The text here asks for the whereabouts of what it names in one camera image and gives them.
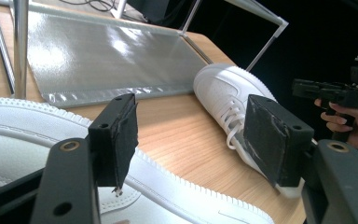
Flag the black floor cables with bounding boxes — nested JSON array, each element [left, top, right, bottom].
[[59, 0, 119, 13]]

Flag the white sneaker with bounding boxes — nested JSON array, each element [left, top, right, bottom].
[[0, 97, 276, 224], [193, 63, 306, 200]]

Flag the white metal table frame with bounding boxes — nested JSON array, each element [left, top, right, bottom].
[[109, 0, 129, 20]]

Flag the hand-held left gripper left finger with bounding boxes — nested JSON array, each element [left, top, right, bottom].
[[88, 92, 140, 191]]

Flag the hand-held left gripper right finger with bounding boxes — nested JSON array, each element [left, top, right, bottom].
[[242, 94, 315, 189]]

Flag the clear plastic shoe box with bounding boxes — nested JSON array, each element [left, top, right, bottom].
[[0, 0, 290, 109]]

